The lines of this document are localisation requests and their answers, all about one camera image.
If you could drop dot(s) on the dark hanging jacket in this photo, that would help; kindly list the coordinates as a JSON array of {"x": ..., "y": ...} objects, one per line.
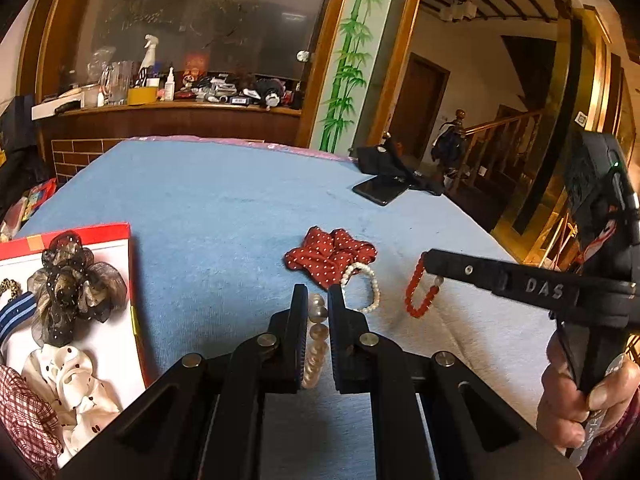
[{"x": 447, "y": 147}]

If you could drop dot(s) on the white dotted scrunchie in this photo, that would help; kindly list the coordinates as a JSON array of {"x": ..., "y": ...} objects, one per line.
[{"x": 65, "y": 380}]

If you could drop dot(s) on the blue blanket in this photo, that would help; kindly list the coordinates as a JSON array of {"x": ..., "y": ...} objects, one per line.
[{"x": 200, "y": 200}]

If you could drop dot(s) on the white spray bottle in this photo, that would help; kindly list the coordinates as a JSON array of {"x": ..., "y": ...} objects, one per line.
[{"x": 147, "y": 65}]

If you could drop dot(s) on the dark sheer floral scrunchie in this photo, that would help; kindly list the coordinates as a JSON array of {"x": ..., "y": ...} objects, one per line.
[{"x": 70, "y": 290}]

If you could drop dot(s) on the red white plaid scrunchie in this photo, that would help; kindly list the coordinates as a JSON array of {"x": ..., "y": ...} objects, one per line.
[{"x": 25, "y": 410}]

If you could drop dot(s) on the red white box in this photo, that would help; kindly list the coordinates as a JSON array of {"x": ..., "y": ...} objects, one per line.
[{"x": 115, "y": 260}]

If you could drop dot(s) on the yellow container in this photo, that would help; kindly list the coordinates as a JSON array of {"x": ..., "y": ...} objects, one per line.
[{"x": 142, "y": 96}]

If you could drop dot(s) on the person's right hand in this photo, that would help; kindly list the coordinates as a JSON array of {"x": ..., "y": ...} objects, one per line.
[{"x": 560, "y": 400}]

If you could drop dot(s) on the small white bottle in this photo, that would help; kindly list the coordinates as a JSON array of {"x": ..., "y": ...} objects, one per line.
[{"x": 169, "y": 85}]

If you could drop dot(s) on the wooden counter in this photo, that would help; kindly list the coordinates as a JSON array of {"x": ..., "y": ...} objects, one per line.
[{"x": 175, "y": 120}]

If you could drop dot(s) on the black smartphone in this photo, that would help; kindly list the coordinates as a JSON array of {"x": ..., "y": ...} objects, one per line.
[{"x": 380, "y": 190}]

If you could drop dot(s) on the clear glass pitcher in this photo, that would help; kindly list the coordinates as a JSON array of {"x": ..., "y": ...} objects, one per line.
[{"x": 117, "y": 85}]

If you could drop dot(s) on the wooden staircase railing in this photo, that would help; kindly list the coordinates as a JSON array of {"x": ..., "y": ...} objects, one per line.
[{"x": 500, "y": 145}]

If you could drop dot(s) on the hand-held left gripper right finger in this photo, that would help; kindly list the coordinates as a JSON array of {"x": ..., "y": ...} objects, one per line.
[{"x": 336, "y": 320}]

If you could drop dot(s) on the red polka dot scrunchie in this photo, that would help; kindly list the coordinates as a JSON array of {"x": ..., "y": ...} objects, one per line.
[{"x": 320, "y": 255}]

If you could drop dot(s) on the black pouch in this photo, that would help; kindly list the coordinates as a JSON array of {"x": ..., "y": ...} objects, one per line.
[{"x": 380, "y": 160}]

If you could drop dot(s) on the brown wooden door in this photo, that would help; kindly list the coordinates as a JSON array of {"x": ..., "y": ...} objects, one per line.
[{"x": 417, "y": 110}]

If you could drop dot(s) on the pile of clutter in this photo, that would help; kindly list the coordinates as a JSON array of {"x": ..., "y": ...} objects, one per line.
[{"x": 235, "y": 90}]

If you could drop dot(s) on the ceiling lamp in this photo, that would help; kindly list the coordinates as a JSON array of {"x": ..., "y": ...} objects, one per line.
[{"x": 457, "y": 10}]

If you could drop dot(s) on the green bamboo painted panel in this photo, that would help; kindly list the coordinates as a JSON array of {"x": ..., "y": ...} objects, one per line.
[{"x": 350, "y": 60}]

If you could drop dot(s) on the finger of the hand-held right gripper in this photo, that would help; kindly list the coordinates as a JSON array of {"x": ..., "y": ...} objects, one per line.
[{"x": 460, "y": 267}]

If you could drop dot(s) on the person's right forearm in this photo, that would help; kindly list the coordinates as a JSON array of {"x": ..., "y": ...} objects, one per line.
[{"x": 615, "y": 450}]

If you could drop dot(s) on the red toy box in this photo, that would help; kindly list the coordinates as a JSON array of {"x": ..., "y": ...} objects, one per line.
[{"x": 40, "y": 197}]

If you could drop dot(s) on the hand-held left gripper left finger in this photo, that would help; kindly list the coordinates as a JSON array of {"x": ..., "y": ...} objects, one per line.
[{"x": 300, "y": 320}]

